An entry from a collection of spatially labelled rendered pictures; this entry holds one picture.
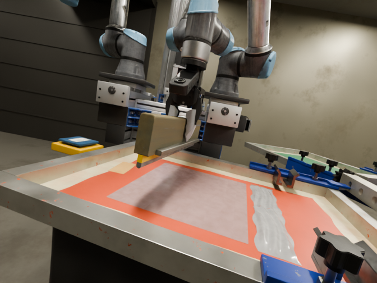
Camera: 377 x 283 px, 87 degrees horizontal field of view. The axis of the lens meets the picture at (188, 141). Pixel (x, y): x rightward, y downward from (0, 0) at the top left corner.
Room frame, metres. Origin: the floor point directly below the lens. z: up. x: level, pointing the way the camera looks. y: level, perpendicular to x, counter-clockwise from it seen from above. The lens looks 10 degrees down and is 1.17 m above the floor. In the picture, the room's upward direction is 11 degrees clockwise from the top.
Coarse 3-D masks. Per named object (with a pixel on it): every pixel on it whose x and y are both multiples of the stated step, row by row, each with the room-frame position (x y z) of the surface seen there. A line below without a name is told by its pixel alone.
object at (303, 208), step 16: (160, 160) 0.75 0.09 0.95; (160, 176) 0.58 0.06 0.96; (176, 176) 0.60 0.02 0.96; (192, 176) 0.63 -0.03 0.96; (208, 176) 0.66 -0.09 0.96; (224, 176) 0.69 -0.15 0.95; (208, 192) 0.53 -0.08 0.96; (224, 192) 0.55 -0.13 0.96; (240, 192) 0.57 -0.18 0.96; (272, 192) 0.62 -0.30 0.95; (288, 192) 0.65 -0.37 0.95; (288, 208) 0.52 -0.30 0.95; (304, 208) 0.54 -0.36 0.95; (320, 208) 0.56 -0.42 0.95; (320, 224) 0.46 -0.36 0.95
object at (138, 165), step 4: (192, 144) 0.72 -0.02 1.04; (184, 148) 0.61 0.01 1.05; (172, 152) 0.51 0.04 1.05; (176, 152) 0.54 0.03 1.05; (160, 156) 0.43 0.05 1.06; (164, 156) 0.45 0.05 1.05; (152, 160) 0.39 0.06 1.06; (156, 160) 0.41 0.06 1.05; (136, 164) 0.35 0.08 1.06; (140, 164) 0.34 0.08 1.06; (144, 164) 0.36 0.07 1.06; (148, 164) 0.37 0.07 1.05
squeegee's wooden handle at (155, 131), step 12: (144, 120) 0.35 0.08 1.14; (156, 120) 0.35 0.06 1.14; (168, 120) 0.41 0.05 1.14; (180, 120) 0.49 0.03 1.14; (144, 132) 0.35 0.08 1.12; (156, 132) 0.36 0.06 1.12; (168, 132) 0.42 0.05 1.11; (180, 132) 0.50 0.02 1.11; (144, 144) 0.35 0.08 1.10; (156, 144) 0.37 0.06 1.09; (168, 144) 0.44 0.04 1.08
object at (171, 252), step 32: (64, 160) 0.47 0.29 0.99; (96, 160) 0.56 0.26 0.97; (192, 160) 0.79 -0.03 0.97; (0, 192) 0.31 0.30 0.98; (32, 192) 0.31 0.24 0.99; (320, 192) 0.68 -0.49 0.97; (64, 224) 0.28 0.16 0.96; (96, 224) 0.26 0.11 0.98; (128, 224) 0.27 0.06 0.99; (352, 224) 0.49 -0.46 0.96; (128, 256) 0.25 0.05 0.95; (160, 256) 0.24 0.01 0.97; (192, 256) 0.23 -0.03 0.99; (224, 256) 0.24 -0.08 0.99
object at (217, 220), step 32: (64, 192) 0.39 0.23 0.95; (96, 192) 0.41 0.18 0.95; (128, 192) 0.44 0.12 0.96; (160, 192) 0.47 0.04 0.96; (192, 192) 0.51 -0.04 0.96; (160, 224) 0.34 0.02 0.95; (192, 224) 0.36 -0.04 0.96; (224, 224) 0.38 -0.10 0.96; (288, 224) 0.43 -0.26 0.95; (256, 256) 0.30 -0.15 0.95
